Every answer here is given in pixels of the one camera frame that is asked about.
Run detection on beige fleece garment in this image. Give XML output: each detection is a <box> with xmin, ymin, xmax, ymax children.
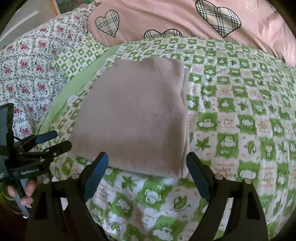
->
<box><xmin>70</xmin><ymin>57</ymin><xmax>189</xmax><ymax>178</ymax></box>

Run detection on person's left hand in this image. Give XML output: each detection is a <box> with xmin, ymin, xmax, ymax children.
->
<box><xmin>7</xmin><ymin>179</ymin><xmax>37</xmax><ymax>208</ymax></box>

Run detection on white red floral bedsheet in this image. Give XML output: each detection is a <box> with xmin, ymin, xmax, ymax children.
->
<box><xmin>1</xmin><ymin>2</ymin><xmax>97</xmax><ymax>139</ymax></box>

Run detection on pink quilt plaid hearts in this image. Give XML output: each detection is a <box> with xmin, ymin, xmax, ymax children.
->
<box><xmin>88</xmin><ymin>1</ymin><xmax>295</xmax><ymax>65</ymax></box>

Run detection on landscape picture wooden frame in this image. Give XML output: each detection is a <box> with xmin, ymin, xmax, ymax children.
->
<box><xmin>52</xmin><ymin>0</ymin><xmax>93</xmax><ymax>15</ymax></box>

